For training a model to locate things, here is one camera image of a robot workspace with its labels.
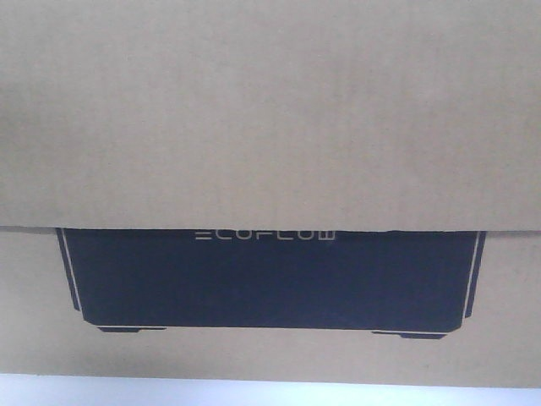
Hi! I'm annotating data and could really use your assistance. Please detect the brown cardboard box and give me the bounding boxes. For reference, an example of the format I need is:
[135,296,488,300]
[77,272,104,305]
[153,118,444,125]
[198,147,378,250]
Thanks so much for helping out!
[1,1,540,387]

